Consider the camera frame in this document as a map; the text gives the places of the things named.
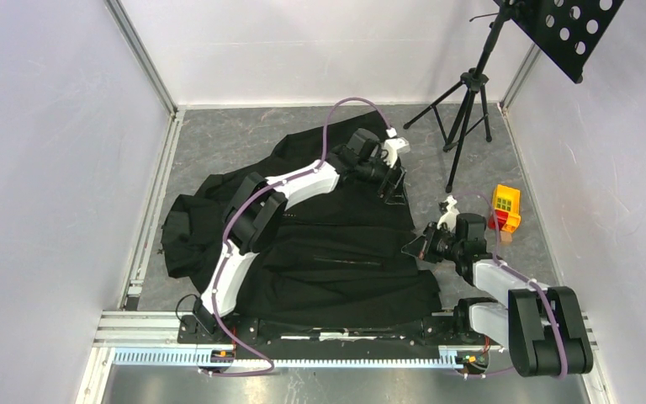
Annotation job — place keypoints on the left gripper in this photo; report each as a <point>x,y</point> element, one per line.
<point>394,194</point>

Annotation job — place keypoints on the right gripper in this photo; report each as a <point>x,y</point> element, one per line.
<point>420,247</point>

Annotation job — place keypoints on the black zip jacket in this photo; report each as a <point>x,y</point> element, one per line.
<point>337,259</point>

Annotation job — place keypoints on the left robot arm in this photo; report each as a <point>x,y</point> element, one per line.
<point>253,216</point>

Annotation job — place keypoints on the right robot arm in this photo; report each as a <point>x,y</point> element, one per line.
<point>541,326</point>

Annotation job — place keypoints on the yellow red toy block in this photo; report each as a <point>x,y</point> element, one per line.
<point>506,204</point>

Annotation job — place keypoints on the black tripod stand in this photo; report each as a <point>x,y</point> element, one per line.
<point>475,81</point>

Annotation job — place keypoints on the black perforated stand plate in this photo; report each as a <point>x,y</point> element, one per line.
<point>566,31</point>

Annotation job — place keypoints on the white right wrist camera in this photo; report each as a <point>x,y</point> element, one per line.
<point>449,214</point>

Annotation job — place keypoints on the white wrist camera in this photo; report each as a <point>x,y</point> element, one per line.
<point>449,214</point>
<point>394,147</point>

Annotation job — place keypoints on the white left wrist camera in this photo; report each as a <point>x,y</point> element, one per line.
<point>394,147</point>

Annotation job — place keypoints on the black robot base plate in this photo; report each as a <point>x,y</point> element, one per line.
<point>435,341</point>

